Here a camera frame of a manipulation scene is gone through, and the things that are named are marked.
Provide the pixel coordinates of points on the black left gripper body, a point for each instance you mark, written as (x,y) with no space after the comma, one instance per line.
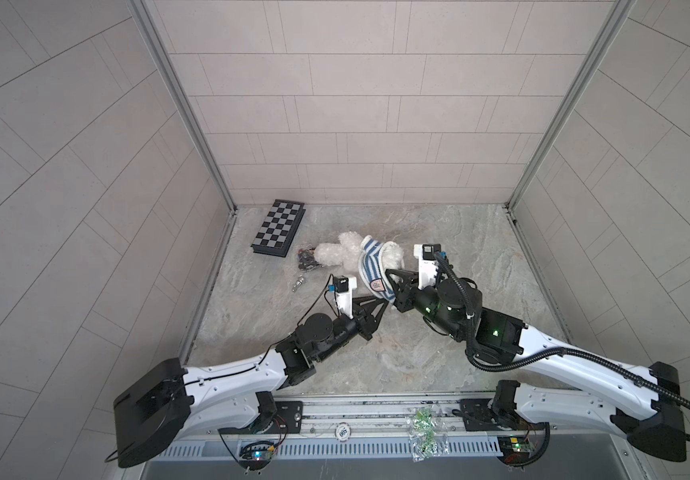
(360,328)

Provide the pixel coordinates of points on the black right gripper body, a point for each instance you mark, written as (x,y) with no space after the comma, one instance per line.
(406,301)

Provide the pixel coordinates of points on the blue white striped shirt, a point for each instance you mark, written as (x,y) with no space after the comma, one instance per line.
(375,259)

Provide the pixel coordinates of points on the white teddy bear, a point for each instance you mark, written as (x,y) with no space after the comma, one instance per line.
(344,253)

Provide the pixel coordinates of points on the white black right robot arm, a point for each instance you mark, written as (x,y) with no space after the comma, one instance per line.
(641,404)

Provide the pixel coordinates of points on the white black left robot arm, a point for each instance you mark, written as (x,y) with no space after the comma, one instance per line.
(172,401)

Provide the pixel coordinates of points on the small silver chess piece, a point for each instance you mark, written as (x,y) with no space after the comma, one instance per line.
(299,282)

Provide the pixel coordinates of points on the clear bag of toy bricks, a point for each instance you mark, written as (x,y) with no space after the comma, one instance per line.
(306,259)

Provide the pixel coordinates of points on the folded black white chessboard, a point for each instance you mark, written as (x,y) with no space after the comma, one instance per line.
(279,228)

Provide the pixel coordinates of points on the clear bag of green parts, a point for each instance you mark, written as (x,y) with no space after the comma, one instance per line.
(428,436)

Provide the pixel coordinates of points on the left green circuit board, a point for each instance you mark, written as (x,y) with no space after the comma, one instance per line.
(256,456)

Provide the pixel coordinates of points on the green circuit board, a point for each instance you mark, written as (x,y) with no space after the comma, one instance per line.
(514,450)
(256,456)

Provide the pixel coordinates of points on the right green circuit board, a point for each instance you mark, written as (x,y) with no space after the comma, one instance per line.
(514,450)

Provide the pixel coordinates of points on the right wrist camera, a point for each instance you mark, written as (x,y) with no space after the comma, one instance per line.
(427,264)

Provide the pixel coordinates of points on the aluminium corner post right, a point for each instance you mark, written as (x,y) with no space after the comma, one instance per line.
(608,32)

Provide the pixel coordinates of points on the aluminium corner post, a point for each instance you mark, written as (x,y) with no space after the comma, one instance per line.
(608,32)
(142,16)

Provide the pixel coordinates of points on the aluminium corner post left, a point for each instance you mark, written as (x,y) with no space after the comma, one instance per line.
(142,16)

